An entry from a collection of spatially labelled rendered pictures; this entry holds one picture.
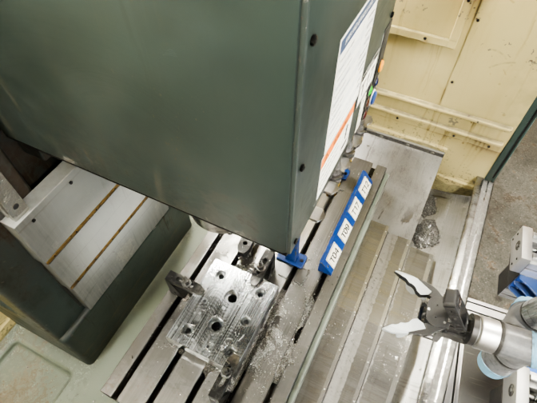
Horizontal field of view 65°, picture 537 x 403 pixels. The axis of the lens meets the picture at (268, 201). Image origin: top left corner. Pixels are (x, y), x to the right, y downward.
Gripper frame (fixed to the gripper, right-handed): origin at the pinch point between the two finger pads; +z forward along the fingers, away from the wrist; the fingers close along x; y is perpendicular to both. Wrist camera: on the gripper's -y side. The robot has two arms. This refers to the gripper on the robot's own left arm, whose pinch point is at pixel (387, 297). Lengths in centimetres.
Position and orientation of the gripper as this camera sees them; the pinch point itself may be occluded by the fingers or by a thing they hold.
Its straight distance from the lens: 104.7
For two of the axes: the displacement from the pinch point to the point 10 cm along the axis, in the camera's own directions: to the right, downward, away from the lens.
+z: -9.4, -2.8, 2.1
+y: 0.1, 5.9, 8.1
